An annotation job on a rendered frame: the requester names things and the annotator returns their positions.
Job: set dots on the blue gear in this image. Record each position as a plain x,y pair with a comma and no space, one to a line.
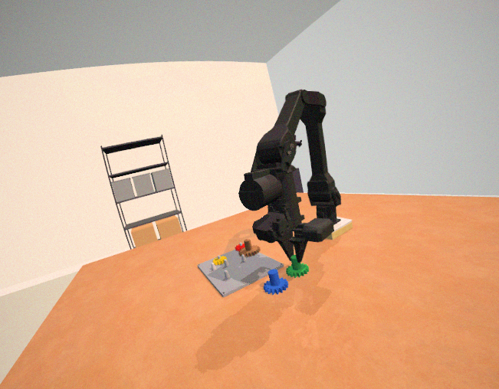
275,284

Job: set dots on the yellow gear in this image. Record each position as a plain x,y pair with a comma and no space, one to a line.
218,261

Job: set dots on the green gear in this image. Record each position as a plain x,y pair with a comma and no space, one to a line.
296,269

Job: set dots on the brown gear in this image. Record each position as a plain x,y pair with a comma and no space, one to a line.
249,250

